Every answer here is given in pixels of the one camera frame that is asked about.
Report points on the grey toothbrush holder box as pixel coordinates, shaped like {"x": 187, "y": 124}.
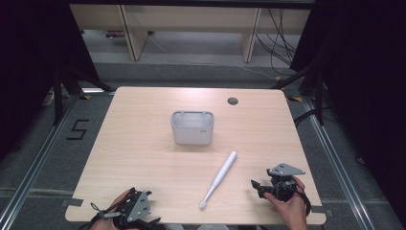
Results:
{"x": 191, "y": 134}

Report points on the person's left hand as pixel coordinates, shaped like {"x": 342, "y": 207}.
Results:
{"x": 121, "y": 198}

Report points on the aluminium floor rail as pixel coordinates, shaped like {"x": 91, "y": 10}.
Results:
{"x": 32, "y": 172}
{"x": 338, "y": 175}

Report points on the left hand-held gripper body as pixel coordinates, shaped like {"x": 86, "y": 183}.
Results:
{"x": 140, "y": 205}

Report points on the person's right hand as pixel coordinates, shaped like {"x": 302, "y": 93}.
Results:
{"x": 293, "y": 211}

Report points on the grey tape piece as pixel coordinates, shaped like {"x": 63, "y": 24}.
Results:
{"x": 320, "y": 210}
{"x": 73, "y": 202}

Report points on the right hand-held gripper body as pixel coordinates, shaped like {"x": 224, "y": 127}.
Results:
{"x": 284, "y": 170}

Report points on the beige wooden desk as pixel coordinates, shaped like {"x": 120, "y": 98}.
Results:
{"x": 191, "y": 16}

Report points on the white electric toothbrush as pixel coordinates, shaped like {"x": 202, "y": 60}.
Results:
{"x": 223, "y": 172}

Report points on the black metal stand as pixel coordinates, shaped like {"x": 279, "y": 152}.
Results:
{"x": 319, "y": 102}
{"x": 57, "y": 102}

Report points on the black curtain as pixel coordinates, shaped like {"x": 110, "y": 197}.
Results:
{"x": 367, "y": 80}
{"x": 25, "y": 48}

